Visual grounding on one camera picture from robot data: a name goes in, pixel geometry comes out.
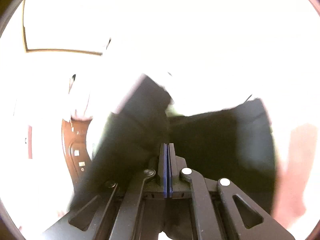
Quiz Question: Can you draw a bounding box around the green and black hooded jacket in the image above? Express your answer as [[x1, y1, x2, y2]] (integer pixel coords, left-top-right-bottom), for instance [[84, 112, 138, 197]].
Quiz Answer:
[[68, 74, 278, 240]]

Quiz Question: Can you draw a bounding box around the pink plush bed blanket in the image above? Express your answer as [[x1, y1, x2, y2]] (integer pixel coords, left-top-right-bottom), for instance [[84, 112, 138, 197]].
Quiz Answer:
[[272, 125, 317, 227]]

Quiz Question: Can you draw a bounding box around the brown wooden headboard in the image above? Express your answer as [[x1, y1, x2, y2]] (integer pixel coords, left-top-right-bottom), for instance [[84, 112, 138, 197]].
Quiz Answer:
[[61, 119, 92, 190]]

